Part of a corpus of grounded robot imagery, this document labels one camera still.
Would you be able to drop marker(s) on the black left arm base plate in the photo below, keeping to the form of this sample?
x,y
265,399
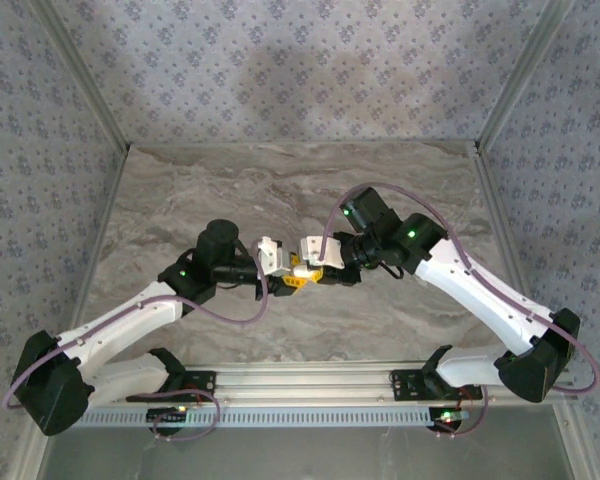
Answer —
x,y
200,382

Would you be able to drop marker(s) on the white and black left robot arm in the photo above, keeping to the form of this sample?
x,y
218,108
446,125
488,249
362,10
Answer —
x,y
125,320

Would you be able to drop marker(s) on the aluminium frame post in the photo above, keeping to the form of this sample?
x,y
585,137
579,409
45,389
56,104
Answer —
x,y
84,75
575,450
520,75
30,457

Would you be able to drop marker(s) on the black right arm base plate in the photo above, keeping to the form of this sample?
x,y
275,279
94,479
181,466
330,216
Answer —
x,y
405,385

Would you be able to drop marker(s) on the black control board green light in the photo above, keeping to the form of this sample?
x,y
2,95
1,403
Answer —
x,y
447,417
167,416

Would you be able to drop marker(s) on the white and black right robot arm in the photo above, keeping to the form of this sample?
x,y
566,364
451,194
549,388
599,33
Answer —
x,y
460,285

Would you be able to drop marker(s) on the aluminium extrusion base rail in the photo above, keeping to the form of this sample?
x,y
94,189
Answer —
x,y
300,380

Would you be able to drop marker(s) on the aluminium table side rail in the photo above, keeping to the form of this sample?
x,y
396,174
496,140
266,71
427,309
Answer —
x,y
104,225
508,250

